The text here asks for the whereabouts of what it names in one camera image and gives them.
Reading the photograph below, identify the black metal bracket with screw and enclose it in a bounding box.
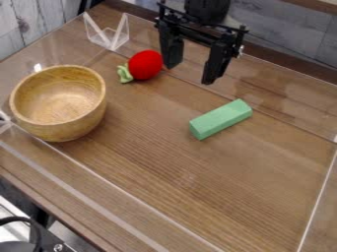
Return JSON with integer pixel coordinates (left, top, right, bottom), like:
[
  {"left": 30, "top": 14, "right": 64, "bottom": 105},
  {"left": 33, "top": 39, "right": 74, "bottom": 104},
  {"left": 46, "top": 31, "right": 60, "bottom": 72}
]
[{"left": 29, "top": 222, "right": 76, "bottom": 252}]

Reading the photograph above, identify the wooden bowl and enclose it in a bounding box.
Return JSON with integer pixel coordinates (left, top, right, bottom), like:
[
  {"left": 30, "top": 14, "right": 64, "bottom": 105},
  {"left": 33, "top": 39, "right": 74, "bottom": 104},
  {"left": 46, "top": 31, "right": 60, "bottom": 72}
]
[{"left": 9, "top": 65, "right": 107, "bottom": 142}]

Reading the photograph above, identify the green rectangular block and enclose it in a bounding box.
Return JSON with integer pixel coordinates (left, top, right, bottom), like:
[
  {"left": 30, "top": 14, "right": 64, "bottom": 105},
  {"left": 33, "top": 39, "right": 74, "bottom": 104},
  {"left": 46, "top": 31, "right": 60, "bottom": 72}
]
[{"left": 189, "top": 99, "right": 252, "bottom": 141}]

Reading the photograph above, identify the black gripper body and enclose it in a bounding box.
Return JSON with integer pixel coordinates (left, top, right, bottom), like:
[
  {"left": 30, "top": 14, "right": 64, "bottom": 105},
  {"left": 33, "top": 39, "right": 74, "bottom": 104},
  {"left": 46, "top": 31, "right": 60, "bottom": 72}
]
[{"left": 155, "top": 0, "right": 248, "bottom": 58}]

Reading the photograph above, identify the clear acrylic corner bracket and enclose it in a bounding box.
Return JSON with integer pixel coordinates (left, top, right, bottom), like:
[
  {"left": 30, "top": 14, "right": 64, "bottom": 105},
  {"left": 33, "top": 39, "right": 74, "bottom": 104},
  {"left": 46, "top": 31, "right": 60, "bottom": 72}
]
[{"left": 82, "top": 12, "right": 128, "bottom": 51}]

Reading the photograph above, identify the black cable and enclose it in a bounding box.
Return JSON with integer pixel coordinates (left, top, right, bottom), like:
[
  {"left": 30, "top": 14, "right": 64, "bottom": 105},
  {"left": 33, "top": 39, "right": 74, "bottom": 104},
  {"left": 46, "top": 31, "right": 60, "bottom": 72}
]
[{"left": 0, "top": 216, "right": 44, "bottom": 252}]

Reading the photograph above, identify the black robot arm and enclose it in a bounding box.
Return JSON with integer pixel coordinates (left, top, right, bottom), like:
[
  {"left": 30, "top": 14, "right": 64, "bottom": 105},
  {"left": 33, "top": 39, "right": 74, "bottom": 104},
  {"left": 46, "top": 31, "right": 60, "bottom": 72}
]
[{"left": 155, "top": 0, "right": 248, "bottom": 85}]

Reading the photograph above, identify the red plush strawberry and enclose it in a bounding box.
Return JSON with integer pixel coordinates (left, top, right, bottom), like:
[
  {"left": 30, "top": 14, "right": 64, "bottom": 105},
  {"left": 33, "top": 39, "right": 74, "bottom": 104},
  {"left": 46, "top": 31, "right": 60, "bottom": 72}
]
[{"left": 117, "top": 50, "right": 163, "bottom": 84}]

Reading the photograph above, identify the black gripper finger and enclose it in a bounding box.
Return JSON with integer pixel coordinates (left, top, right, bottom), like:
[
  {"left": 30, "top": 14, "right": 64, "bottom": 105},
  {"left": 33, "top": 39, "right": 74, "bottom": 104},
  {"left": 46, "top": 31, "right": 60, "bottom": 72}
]
[
  {"left": 157, "top": 22, "right": 184, "bottom": 69},
  {"left": 201, "top": 34, "right": 234, "bottom": 85}
]

